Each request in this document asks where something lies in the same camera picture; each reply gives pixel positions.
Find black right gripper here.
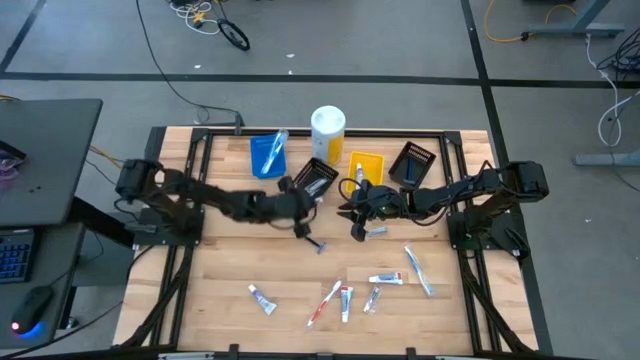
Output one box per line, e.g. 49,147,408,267
337,178,409,243

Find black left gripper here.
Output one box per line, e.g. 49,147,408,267
267,175,326,240

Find green toothbrush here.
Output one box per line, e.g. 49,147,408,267
260,134,284,175

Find blue toothbrush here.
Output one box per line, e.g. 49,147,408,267
403,245,435,298
267,128,290,171

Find toothbrushes and toothpaste tubes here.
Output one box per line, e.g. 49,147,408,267
363,285,383,315

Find red toothbrush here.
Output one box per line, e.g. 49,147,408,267
306,279,344,328

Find black plastic basket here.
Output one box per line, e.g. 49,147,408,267
388,141,437,191
292,157,340,199

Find yellow plastic basket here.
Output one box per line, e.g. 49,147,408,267
346,151,386,194

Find blue plastic basket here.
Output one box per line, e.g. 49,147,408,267
249,133,289,180

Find white wipes canister yellow label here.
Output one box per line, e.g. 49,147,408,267
310,105,347,166

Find dark grey desk top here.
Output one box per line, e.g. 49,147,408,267
0,222,86,351

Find grey table leg foot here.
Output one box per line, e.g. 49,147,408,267
573,152,640,167
519,0,626,39

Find black desk top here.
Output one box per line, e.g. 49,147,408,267
0,98,104,227

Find black computer mouse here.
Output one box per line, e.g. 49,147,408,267
10,285,54,335

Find black backlit keyboard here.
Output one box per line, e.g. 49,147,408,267
0,228,35,285

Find purple item on desk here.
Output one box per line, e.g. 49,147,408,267
0,158,25,192

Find flat black item on desk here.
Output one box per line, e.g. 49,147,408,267
0,140,28,162

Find black cable bundle under frame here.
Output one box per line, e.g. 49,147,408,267
119,244,196,349
457,249,526,354

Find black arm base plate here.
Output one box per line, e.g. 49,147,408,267
448,212,530,259
132,207,205,247

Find black corner bracket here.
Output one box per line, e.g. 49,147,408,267
143,126,167,166

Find black cable coil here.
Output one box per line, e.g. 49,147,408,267
217,18,251,53

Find long black floor cable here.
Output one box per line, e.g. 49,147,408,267
134,0,246,129

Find thin yellow cable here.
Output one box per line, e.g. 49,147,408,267
88,144,129,171

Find white and yellow cable tangle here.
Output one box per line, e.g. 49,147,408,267
168,0,221,36

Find yellow floor cable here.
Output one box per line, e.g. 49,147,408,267
483,0,579,44

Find white floor cable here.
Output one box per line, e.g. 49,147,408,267
584,33,640,149

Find black cable bundle on floor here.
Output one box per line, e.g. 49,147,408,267
597,27,640,76

